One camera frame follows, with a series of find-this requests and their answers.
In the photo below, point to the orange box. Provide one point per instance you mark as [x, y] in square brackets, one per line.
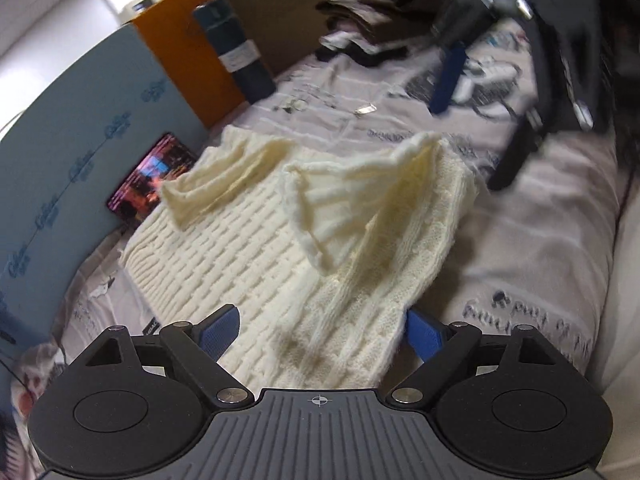
[192, 55]

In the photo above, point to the light blue foam board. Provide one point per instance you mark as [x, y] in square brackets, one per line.
[85, 155]

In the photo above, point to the pile of brown clothes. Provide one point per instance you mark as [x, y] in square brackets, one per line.
[380, 7]

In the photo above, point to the printed grey bed sheet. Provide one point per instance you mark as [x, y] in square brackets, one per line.
[525, 240]

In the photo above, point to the teal tumbler bottle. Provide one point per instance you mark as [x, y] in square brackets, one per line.
[235, 52]

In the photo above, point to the white pillow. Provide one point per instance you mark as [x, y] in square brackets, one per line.
[622, 320]

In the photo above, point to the cream knit sweater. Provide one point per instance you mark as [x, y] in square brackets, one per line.
[280, 260]

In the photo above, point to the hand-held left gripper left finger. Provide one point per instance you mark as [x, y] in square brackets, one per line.
[221, 331]

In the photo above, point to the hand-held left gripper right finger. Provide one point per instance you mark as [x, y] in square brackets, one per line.
[424, 336]

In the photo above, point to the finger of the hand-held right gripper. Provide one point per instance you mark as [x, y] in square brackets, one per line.
[450, 76]
[515, 156]

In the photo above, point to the black cloth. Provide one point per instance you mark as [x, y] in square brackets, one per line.
[372, 52]

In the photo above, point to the brown cardboard sheet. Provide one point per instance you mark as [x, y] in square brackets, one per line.
[280, 10]

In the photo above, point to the smartphone with lit screen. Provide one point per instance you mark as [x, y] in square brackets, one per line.
[150, 181]

